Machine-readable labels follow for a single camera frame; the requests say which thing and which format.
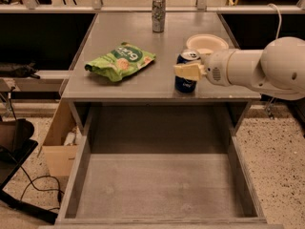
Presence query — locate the grey cabinet counter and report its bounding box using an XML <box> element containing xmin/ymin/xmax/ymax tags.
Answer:
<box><xmin>62</xmin><ymin>11</ymin><xmax>260</xmax><ymax>125</ymax></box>

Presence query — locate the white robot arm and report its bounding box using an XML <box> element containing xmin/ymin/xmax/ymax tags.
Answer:
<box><xmin>173</xmin><ymin>37</ymin><xmax>305</xmax><ymax>100</ymax></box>

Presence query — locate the blue pepsi can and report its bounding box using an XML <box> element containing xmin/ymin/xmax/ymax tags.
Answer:
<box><xmin>174</xmin><ymin>49</ymin><xmax>201</xmax><ymax>94</ymax></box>

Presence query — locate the white paper bowl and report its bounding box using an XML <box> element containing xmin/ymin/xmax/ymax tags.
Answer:
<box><xmin>186</xmin><ymin>34</ymin><xmax>229</xmax><ymax>54</ymax></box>

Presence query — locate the grey open top drawer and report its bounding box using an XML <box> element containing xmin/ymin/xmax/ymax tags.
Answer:
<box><xmin>40</xmin><ymin>105</ymin><xmax>283</xmax><ymax>229</ymax></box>

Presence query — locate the green chip bag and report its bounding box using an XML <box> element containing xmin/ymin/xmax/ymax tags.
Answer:
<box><xmin>85</xmin><ymin>42</ymin><xmax>156</xmax><ymax>82</ymax></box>

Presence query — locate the metal railing frame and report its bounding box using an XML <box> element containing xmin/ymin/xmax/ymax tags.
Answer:
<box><xmin>0</xmin><ymin>0</ymin><xmax>305</xmax><ymax>15</ymax></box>

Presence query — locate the cardboard box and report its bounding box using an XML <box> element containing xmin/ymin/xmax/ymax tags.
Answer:
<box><xmin>38</xmin><ymin>101</ymin><xmax>77</xmax><ymax>177</ymax></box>

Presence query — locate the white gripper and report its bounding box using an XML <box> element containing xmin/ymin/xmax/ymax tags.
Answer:
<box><xmin>173</xmin><ymin>49</ymin><xmax>236</xmax><ymax>86</ymax></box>

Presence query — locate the black chair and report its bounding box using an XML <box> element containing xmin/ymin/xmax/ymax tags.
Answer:
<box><xmin>0</xmin><ymin>119</ymin><xmax>57</xmax><ymax>224</ymax></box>

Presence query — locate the black floor cable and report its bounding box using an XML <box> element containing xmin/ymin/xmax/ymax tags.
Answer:
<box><xmin>6</xmin><ymin>150</ymin><xmax>65</xmax><ymax>212</ymax></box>

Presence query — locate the silver tall can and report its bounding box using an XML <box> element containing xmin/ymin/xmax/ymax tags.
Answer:
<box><xmin>152</xmin><ymin>0</ymin><xmax>166</xmax><ymax>32</ymax></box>

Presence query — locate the white cable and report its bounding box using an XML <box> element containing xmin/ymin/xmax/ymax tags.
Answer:
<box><xmin>266</xmin><ymin>3</ymin><xmax>284</xmax><ymax>40</ymax></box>

